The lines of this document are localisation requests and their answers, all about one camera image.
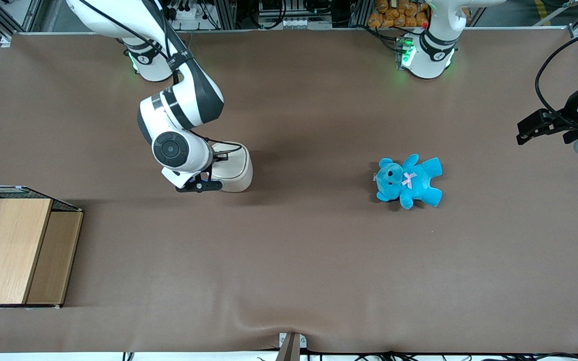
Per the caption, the white lidded trash can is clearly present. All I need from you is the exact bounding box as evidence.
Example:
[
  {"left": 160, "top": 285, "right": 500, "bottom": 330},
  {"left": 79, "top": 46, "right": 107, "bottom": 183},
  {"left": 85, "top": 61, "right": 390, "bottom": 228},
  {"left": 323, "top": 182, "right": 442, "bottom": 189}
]
[{"left": 208, "top": 142, "right": 253, "bottom": 193}]

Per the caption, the light wooden shelf box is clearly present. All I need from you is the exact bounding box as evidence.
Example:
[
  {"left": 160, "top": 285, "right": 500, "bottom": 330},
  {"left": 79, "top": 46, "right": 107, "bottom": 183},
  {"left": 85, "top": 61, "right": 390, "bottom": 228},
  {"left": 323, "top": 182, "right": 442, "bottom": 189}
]
[{"left": 0, "top": 198, "right": 84, "bottom": 308}]

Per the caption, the brown table mat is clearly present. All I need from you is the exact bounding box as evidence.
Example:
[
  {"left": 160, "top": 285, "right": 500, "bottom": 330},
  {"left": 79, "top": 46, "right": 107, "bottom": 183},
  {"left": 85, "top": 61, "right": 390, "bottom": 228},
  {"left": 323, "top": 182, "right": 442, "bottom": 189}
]
[{"left": 0, "top": 29, "right": 578, "bottom": 354}]

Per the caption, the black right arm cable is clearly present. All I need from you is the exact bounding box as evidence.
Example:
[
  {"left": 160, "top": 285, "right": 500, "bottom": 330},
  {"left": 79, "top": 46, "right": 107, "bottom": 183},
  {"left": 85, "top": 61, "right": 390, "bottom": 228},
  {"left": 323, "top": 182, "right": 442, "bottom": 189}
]
[{"left": 79, "top": 0, "right": 243, "bottom": 156}]

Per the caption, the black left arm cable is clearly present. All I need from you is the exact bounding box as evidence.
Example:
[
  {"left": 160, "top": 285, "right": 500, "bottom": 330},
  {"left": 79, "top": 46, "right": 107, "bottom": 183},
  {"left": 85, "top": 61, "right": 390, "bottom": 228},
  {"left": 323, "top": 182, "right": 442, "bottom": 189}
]
[{"left": 535, "top": 25, "right": 578, "bottom": 126}]

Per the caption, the orange plush toy pile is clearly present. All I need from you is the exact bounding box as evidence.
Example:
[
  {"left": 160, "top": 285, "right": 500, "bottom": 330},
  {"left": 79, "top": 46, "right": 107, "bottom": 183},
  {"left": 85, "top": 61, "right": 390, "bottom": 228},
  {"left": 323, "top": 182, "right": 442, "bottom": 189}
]
[{"left": 367, "top": 0, "right": 430, "bottom": 29}]

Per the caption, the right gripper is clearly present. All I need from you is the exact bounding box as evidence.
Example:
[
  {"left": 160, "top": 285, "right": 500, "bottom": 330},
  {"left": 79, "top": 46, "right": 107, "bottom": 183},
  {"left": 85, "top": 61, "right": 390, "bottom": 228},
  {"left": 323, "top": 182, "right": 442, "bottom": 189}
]
[{"left": 162, "top": 152, "right": 230, "bottom": 194}]

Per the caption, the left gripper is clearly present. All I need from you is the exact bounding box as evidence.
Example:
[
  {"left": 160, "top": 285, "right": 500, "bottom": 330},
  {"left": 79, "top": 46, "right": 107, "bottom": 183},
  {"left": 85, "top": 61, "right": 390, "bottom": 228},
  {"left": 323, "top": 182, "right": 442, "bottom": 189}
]
[{"left": 516, "top": 83, "right": 578, "bottom": 146}]

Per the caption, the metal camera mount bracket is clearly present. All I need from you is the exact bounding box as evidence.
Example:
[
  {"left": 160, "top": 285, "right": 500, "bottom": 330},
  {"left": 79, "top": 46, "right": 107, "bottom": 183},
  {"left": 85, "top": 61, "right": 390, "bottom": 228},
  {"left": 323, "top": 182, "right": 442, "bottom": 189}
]
[{"left": 275, "top": 332, "right": 308, "bottom": 361}]

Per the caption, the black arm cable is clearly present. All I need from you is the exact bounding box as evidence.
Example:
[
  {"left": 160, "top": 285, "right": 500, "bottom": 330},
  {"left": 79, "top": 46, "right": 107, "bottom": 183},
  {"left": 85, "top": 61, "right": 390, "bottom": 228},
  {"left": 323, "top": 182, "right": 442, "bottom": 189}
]
[
  {"left": 535, "top": 25, "right": 578, "bottom": 126},
  {"left": 79, "top": 0, "right": 243, "bottom": 156}
]

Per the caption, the blue teddy bear plush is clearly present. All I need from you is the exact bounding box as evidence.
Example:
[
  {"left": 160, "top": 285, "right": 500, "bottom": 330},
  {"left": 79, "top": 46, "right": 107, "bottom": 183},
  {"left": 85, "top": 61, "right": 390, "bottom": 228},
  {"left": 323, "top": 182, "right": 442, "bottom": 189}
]
[{"left": 373, "top": 154, "right": 443, "bottom": 210}]

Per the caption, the white power strip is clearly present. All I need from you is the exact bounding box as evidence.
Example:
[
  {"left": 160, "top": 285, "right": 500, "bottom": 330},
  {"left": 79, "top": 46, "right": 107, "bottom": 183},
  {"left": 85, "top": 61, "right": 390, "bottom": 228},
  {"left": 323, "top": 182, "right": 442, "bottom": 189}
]
[{"left": 170, "top": 4, "right": 205, "bottom": 22}]

